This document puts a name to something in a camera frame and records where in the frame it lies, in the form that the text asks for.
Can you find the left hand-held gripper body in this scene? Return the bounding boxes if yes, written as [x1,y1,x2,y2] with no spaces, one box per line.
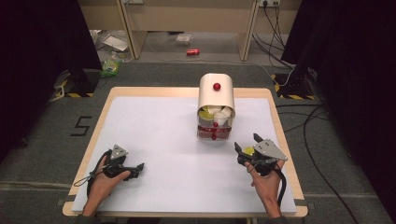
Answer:
[102,144,135,179]

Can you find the stand base with hazard tape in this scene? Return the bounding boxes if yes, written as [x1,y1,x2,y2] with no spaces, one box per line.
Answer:
[270,72,318,101]
[50,68,102,99]

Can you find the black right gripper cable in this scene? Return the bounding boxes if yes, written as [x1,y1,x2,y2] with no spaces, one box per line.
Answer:
[274,166,288,207]

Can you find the person's right hand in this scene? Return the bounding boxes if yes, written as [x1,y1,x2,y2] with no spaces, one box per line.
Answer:
[245,160,286,205]

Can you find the black plugged cables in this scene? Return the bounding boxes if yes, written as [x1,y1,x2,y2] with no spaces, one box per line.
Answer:
[251,3,295,70]

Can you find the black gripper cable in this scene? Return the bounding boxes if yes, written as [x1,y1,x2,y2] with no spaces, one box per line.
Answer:
[72,148,112,198]
[274,166,288,207]

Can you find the black curtain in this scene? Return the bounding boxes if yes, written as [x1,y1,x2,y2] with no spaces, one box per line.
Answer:
[280,0,396,216]
[0,0,104,162]

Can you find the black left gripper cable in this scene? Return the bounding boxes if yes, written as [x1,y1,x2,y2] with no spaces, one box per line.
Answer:
[72,148,112,198]

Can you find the green snack packet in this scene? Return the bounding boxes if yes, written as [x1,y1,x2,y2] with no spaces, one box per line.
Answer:
[100,59,122,78]

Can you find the white storage box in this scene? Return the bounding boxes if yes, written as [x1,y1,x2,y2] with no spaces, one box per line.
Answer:
[196,72,236,143]

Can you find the beige desk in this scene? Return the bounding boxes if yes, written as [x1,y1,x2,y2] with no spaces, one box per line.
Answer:
[78,0,303,63]

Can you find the person's left hand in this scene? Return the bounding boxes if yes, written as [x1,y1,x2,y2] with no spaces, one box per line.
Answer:
[88,155,132,203]

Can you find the crumpled clear plastic bags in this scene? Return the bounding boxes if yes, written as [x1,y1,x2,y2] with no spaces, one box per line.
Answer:
[89,29,134,63]

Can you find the black floor cable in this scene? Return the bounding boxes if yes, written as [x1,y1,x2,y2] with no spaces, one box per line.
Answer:
[275,104,362,224]

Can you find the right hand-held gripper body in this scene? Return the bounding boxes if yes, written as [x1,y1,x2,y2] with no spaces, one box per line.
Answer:
[237,138,289,177]

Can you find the clear plastic packet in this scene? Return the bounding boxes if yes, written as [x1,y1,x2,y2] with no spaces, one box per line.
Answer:
[176,33,193,47]

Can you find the light wooden table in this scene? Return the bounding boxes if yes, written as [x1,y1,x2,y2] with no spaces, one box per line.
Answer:
[62,86,309,219]

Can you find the white table mat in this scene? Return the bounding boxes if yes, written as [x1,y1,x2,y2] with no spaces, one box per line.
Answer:
[71,95,298,215]

